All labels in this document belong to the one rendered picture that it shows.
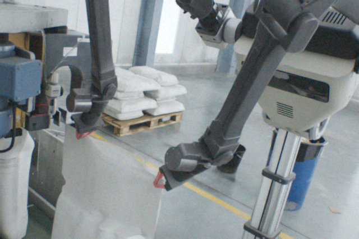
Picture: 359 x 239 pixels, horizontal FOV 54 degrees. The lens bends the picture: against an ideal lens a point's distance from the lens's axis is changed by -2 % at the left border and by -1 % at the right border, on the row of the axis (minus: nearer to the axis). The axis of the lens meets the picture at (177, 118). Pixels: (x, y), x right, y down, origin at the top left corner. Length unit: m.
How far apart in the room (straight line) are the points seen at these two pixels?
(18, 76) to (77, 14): 5.42
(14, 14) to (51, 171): 1.25
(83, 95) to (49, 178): 1.05
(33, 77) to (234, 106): 0.50
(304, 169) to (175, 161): 2.38
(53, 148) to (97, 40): 1.07
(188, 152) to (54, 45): 0.63
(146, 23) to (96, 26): 6.23
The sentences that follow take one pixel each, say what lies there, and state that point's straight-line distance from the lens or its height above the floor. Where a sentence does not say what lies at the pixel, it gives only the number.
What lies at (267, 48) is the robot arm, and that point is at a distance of 0.65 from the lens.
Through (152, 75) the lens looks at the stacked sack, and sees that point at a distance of 4.63.
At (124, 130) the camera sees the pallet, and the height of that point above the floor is 0.07.
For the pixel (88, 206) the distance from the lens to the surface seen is 1.23.
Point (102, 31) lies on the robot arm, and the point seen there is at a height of 1.39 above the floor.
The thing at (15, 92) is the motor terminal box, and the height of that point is 1.24.
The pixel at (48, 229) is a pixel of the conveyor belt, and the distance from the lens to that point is 1.88.
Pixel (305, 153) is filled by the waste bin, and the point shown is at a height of 0.56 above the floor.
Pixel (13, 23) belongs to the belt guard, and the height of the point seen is 1.39.
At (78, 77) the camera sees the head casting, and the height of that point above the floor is 1.18.
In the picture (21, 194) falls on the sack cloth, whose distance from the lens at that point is 1.75.
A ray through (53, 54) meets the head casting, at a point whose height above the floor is 1.27.
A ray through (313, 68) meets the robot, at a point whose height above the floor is 1.39.
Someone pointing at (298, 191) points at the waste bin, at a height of 0.20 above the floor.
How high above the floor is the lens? 1.49
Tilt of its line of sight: 17 degrees down
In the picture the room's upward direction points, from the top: 10 degrees clockwise
